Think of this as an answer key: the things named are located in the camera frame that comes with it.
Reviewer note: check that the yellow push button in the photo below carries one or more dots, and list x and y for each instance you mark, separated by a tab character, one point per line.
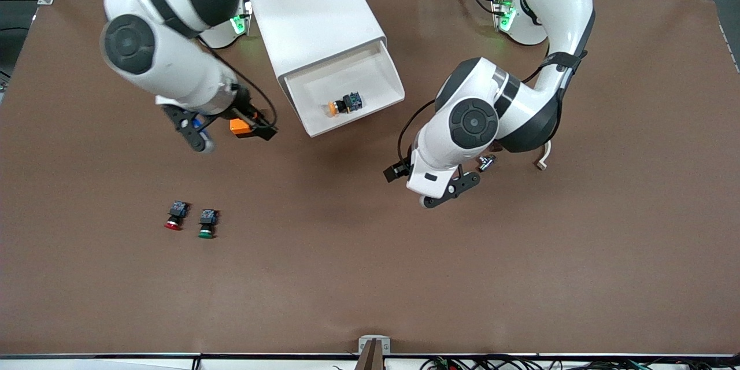
347	104

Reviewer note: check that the green push button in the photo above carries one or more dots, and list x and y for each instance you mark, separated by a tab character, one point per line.
207	219

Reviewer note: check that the white curved plastic bracket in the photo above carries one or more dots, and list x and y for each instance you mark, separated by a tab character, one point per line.
541	165

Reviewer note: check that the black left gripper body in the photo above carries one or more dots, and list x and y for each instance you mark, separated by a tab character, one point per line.
396	171

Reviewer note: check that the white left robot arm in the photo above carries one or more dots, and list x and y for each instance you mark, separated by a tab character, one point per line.
474	121

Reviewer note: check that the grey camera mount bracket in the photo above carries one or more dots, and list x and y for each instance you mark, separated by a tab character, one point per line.
373	358

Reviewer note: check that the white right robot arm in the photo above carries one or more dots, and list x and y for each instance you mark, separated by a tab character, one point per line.
173	69

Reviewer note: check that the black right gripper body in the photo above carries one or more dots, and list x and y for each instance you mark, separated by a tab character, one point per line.
242	106

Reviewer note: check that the red push button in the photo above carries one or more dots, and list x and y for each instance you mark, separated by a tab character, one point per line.
176	211

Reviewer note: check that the white plastic drawer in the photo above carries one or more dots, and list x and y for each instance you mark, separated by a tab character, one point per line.
312	92

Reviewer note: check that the small silver metal part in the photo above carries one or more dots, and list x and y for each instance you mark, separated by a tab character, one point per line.
487	163

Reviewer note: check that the brown table cover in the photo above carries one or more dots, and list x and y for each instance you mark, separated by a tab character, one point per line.
370	243

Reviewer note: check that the orange box with hole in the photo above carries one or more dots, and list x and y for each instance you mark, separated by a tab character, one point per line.
238	127

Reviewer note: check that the white drawer cabinet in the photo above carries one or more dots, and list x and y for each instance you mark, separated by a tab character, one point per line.
312	6

